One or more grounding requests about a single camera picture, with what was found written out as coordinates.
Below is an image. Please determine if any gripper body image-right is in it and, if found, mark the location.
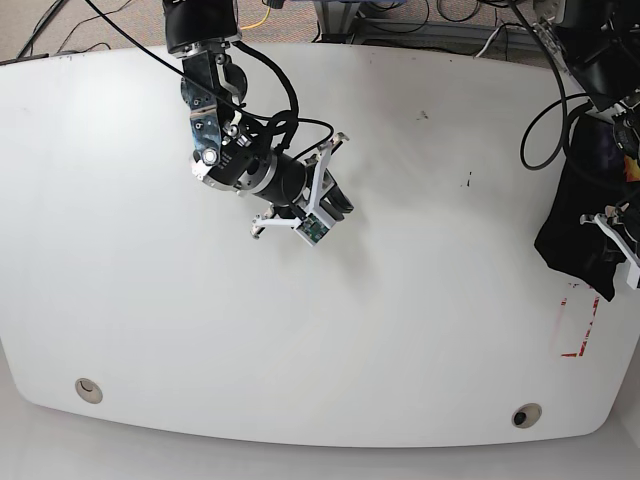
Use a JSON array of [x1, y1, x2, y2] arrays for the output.
[[579, 200, 639, 290]]

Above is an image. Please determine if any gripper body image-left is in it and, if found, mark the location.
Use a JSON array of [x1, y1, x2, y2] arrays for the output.
[[251, 132, 349, 239]]

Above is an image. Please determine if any black t-shirt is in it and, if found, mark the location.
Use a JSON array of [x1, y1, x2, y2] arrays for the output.
[[534, 115, 639, 302]]

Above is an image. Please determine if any red tape rectangle marking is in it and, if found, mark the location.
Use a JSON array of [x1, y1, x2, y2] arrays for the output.
[[554, 283, 601, 358]]

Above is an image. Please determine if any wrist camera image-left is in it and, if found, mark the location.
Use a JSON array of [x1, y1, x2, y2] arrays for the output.
[[295, 214, 330, 246]]

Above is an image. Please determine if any yellow cable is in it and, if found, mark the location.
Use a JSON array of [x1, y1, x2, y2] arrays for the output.
[[237, 4, 276, 32]]

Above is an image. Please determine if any aluminium frame stand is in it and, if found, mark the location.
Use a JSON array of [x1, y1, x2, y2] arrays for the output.
[[312, 0, 537, 57]]

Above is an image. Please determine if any white cable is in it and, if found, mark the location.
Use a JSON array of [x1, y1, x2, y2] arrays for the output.
[[474, 22, 531, 59]]

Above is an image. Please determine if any right table cable grommet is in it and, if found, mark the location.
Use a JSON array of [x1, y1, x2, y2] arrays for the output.
[[511, 403, 542, 429]]

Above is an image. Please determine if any table cable grommet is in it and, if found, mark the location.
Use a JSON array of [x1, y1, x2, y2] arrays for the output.
[[511, 403, 542, 429], [75, 378, 103, 405]]

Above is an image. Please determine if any black floor cable left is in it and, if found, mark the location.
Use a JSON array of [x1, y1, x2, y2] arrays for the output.
[[17, 0, 131, 59]]

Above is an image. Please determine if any left table cable grommet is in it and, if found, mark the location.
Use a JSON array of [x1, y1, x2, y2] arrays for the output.
[[75, 378, 103, 405]]

